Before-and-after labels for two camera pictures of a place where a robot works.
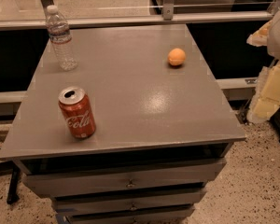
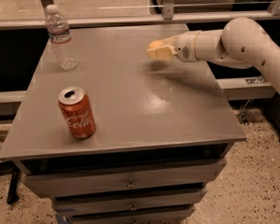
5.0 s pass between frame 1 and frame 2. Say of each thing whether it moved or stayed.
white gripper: moved
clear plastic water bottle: stayed
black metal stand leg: stayed
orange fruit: moved
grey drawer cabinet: stayed
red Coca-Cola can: stayed
